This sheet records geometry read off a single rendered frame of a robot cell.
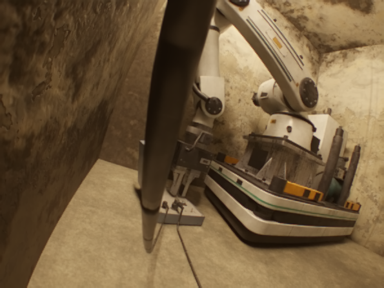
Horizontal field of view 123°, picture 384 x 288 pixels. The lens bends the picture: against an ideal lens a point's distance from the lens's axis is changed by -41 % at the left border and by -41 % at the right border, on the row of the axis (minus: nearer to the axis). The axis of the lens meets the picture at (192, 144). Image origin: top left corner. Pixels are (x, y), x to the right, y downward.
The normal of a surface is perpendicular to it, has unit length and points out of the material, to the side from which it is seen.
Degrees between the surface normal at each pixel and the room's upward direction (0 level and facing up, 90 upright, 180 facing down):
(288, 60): 90
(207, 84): 90
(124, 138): 90
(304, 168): 90
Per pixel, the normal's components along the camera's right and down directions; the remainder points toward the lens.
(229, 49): 0.33, 0.15
